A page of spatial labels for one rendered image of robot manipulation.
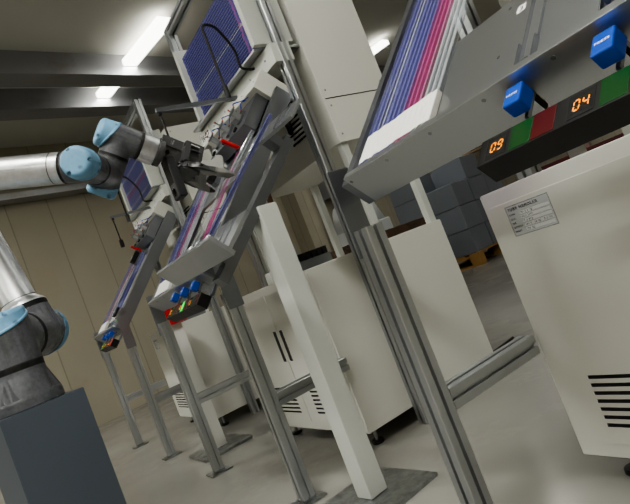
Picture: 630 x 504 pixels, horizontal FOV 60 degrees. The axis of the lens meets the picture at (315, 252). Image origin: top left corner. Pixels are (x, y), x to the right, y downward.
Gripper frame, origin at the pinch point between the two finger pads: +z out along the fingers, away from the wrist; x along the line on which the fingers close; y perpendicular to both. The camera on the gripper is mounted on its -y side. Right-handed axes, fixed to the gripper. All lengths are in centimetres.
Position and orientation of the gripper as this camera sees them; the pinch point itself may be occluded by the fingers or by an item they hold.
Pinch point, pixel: (223, 185)
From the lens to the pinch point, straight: 156.5
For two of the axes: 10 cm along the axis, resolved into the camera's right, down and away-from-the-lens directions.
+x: -5.6, 2.5, 7.9
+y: 1.0, -9.2, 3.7
